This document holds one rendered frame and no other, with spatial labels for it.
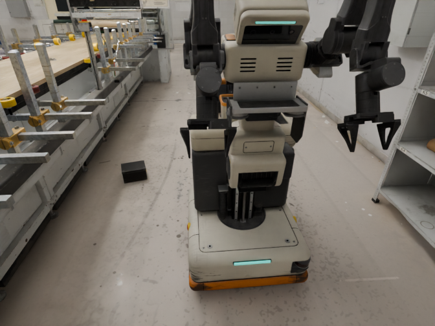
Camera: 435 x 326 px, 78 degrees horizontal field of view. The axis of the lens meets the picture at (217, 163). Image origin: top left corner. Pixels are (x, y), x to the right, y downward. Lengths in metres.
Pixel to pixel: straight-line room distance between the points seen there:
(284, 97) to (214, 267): 0.85
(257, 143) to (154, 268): 1.01
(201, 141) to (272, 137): 0.40
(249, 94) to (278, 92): 0.10
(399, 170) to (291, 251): 1.24
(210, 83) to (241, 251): 0.96
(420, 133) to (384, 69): 1.58
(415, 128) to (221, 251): 1.55
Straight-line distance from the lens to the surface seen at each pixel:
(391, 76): 0.76
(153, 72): 5.75
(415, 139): 2.31
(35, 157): 1.22
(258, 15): 0.88
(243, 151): 1.08
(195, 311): 1.55
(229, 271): 1.43
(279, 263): 1.45
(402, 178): 2.46
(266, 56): 0.96
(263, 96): 0.98
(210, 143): 1.33
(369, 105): 0.81
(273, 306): 1.58
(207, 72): 0.62
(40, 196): 2.18
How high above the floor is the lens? 1.33
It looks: 30 degrees down
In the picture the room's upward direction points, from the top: straight up
